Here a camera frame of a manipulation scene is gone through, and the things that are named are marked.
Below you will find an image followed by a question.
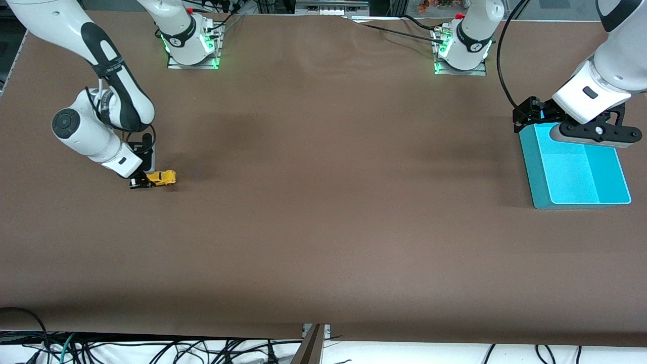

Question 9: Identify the teal cable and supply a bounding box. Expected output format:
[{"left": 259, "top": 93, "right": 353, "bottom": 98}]
[{"left": 58, "top": 332, "right": 78, "bottom": 364}]

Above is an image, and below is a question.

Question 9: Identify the white power strip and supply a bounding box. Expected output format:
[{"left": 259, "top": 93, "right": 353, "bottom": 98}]
[{"left": 295, "top": 0, "right": 371, "bottom": 16}]

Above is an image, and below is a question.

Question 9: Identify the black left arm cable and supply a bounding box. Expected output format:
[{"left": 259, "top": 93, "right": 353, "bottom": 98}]
[{"left": 495, "top": 0, "right": 532, "bottom": 110}]

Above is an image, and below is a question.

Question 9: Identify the long black table cable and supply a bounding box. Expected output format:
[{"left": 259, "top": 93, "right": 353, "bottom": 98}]
[{"left": 348, "top": 14, "right": 446, "bottom": 45}]

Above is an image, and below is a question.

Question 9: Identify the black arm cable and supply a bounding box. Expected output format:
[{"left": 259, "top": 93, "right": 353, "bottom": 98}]
[
  {"left": 85, "top": 85, "right": 158, "bottom": 153},
  {"left": 495, "top": 0, "right": 532, "bottom": 110}
]

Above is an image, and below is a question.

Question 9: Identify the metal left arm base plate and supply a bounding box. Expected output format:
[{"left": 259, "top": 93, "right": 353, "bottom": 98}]
[{"left": 433, "top": 26, "right": 489, "bottom": 77}]

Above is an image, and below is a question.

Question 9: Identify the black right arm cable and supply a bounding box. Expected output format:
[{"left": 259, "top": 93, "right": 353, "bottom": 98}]
[{"left": 85, "top": 85, "right": 158, "bottom": 153}]

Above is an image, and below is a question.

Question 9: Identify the brown table cover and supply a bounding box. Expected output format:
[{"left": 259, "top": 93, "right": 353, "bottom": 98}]
[{"left": 0, "top": 9, "right": 647, "bottom": 347}]

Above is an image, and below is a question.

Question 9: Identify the teal plastic bin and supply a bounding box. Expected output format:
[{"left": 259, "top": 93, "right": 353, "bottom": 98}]
[{"left": 519, "top": 121, "right": 632, "bottom": 210}]

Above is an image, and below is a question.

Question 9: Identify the thick black looped cable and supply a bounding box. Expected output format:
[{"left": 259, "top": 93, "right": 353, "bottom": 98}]
[{"left": 0, "top": 306, "right": 52, "bottom": 364}]

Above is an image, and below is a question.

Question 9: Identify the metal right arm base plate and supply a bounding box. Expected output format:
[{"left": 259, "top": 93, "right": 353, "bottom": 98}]
[{"left": 166, "top": 21, "right": 224, "bottom": 71}]

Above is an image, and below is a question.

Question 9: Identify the yellow beetle toy car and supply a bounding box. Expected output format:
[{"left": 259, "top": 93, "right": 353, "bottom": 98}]
[{"left": 145, "top": 170, "right": 178, "bottom": 188}]

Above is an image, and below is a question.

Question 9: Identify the metal table edge bracket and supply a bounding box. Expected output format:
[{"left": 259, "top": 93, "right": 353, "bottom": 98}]
[{"left": 289, "top": 323, "right": 332, "bottom": 364}]

